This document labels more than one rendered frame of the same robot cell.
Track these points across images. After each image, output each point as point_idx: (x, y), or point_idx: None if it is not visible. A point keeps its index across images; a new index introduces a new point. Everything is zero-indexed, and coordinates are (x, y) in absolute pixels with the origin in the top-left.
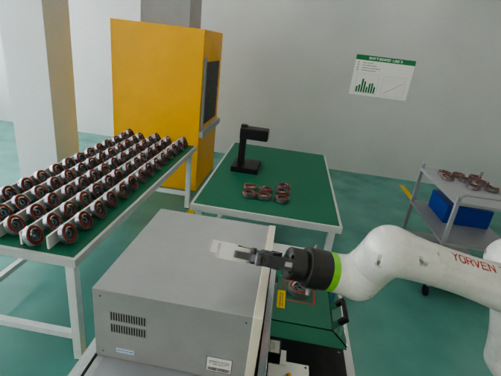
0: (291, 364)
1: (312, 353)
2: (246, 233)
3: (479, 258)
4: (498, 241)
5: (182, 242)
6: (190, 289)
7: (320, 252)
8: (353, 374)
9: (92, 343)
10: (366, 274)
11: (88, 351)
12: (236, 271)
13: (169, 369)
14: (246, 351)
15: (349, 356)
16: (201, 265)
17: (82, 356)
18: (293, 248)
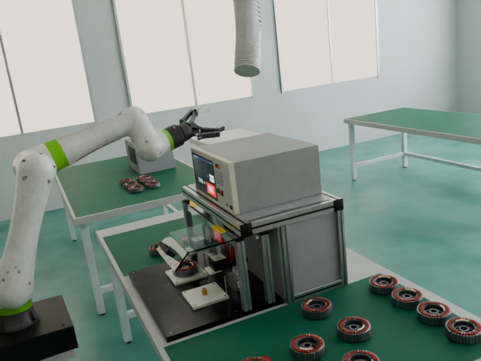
0: (207, 301)
1: (195, 319)
2: (240, 156)
3: (84, 129)
4: (46, 156)
5: (267, 144)
6: (231, 142)
7: (169, 126)
8: (152, 333)
9: (358, 254)
10: None
11: (353, 252)
12: (220, 149)
13: None
14: None
15: (159, 344)
16: (240, 145)
17: (350, 250)
18: (184, 123)
